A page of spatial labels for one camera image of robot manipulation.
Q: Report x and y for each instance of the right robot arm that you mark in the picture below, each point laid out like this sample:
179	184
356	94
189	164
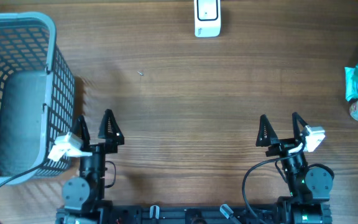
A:
309	185

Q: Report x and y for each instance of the pale green wipes packet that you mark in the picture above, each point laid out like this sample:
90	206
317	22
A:
351	85

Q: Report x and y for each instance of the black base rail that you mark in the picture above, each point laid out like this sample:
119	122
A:
194	214

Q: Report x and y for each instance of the white barcode scanner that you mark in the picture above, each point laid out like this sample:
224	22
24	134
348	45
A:
207	14

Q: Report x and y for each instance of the grey plastic mesh basket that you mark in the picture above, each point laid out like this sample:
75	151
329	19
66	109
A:
37	97

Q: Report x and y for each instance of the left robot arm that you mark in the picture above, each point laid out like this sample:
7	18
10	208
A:
83	196

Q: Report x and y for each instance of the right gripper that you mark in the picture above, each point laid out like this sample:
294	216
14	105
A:
281	145

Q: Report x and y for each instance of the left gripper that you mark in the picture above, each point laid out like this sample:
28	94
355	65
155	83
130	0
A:
110	145

